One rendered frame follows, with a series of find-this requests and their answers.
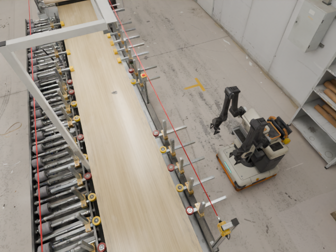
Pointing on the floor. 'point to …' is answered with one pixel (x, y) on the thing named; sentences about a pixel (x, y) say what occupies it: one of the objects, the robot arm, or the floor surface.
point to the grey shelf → (330, 150)
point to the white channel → (94, 27)
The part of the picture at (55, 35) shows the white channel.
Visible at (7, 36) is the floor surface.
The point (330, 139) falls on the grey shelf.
